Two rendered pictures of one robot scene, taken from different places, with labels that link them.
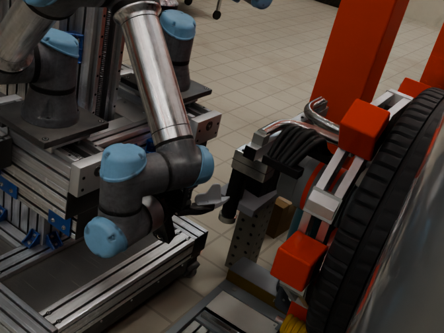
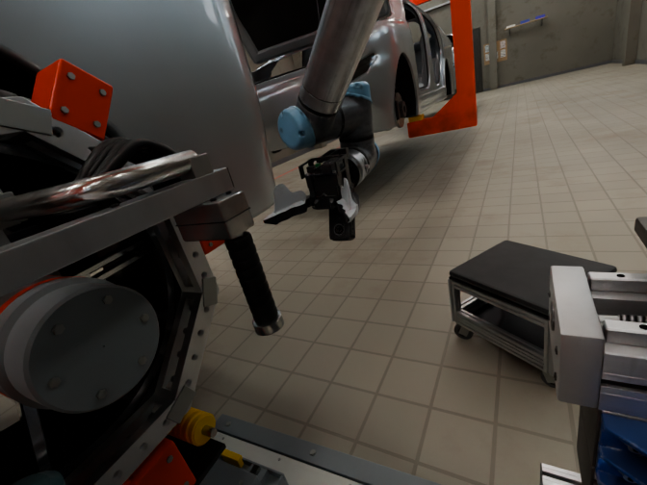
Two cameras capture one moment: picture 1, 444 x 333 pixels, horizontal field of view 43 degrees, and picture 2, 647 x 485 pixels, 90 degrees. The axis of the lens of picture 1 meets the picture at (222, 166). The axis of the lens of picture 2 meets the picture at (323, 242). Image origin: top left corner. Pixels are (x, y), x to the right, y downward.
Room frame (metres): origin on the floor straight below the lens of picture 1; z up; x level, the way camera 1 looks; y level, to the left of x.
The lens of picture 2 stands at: (1.56, 0.10, 1.02)
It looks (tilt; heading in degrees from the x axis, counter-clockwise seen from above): 22 degrees down; 186
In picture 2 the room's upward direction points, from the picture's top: 14 degrees counter-clockwise
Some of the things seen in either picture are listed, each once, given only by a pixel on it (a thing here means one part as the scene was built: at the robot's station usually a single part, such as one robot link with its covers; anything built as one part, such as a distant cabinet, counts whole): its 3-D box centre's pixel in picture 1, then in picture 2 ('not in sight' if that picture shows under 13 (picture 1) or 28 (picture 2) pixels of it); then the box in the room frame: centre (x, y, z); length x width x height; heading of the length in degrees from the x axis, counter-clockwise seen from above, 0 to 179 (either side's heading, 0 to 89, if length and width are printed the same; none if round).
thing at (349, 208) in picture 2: not in sight; (347, 196); (1.07, 0.11, 0.89); 0.09 x 0.03 x 0.06; 13
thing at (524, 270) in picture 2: not in sight; (526, 306); (0.52, 0.69, 0.17); 0.43 x 0.36 x 0.34; 28
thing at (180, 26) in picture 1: (175, 34); not in sight; (1.78, 0.25, 0.98); 0.13 x 0.12 x 0.14; 38
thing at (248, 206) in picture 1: (261, 184); not in sight; (1.94, -0.17, 0.44); 0.43 x 0.17 x 0.03; 154
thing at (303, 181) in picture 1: (324, 189); (57, 335); (1.25, -0.26, 0.85); 0.21 x 0.14 x 0.14; 64
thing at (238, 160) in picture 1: (254, 162); (212, 216); (1.15, -0.07, 0.93); 0.09 x 0.05 x 0.05; 64
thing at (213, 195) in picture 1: (214, 194); (282, 201); (1.02, 0.00, 0.89); 0.09 x 0.03 x 0.06; 121
